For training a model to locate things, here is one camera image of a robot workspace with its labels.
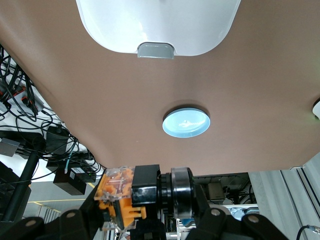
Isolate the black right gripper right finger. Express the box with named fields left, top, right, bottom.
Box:
left=192, top=185, right=291, bottom=240

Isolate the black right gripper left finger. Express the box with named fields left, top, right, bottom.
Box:
left=0, top=191, right=105, bottom=240

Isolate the black power supply box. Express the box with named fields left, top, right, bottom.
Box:
left=52, top=165, right=97, bottom=197

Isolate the small grey metal box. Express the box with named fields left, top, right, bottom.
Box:
left=0, top=137, right=21, bottom=158

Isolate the white lidded storage box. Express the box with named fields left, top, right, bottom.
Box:
left=75, top=0, right=242, bottom=60

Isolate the black stand pole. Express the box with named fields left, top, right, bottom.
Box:
left=0, top=149, right=40, bottom=222

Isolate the black power adapter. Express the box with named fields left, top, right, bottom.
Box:
left=45, top=125, right=70, bottom=155

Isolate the light blue round plate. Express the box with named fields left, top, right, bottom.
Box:
left=161, top=104, right=212, bottom=139

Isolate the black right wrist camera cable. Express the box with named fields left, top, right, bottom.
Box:
left=298, top=224, right=320, bottom=240

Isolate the aluminium frame post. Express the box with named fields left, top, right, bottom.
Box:
left=289, top=164, right=320, bottom=214

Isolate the black cable tangle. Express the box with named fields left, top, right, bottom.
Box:
left=0, top=44, right=106, bottom=181

